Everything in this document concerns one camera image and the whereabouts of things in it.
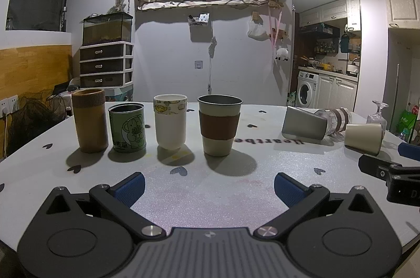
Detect white lower kitchen cabinet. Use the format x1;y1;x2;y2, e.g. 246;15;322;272
318;73;358;112

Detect white wall socket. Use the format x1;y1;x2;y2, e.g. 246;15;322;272
0;95;19;116

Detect grey cup with brown sleeve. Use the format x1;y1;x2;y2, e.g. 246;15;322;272
197;95;243;157

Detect row of white wall cabinets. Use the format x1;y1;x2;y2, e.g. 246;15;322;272
298;0;361;31

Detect clear glass cup white bands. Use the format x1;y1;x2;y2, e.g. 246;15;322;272
314;107;353;137

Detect glass fish tank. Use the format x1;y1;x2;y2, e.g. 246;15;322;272
80;12;133;46

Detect white hanging bag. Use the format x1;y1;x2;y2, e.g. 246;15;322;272
248;20;267;41

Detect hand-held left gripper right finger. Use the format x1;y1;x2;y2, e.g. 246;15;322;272
253;172;381;239

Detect white drawer unit dark drawers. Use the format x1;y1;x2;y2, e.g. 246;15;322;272
79;42;134;89

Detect metal wall bracket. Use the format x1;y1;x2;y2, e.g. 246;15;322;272
188;13;211;26

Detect green bag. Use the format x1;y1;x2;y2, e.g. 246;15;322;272
397;109;416;138

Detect green elephant print cup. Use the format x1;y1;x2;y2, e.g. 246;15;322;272
108;103;147;153

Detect silver metal cup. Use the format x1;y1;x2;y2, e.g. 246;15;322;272
281;106;329;142

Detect clear wine glass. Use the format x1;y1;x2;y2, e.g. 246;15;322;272
366;101;390;134

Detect brown bamboo cup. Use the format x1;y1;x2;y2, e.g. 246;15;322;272
71;88;109;154

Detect white pole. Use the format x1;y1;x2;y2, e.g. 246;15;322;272
395;64;400;132

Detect white cup with yellow band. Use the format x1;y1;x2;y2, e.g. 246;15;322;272
153;94;188;150

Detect white washing machine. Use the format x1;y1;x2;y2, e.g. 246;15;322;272
297;70;321;108

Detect white upper cabinet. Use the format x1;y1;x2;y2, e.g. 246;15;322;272
382;0;420;29

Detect black netting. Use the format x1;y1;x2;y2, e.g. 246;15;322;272
7;97;68;152

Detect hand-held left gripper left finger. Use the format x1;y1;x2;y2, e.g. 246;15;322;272
42;172;166;241

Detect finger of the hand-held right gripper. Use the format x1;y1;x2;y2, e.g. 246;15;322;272
358;154;405;182
398;143;420;162

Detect hanging grey cable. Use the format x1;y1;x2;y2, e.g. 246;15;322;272
207;36;218;92

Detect beige cup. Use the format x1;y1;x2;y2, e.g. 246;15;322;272
344;123;384;156

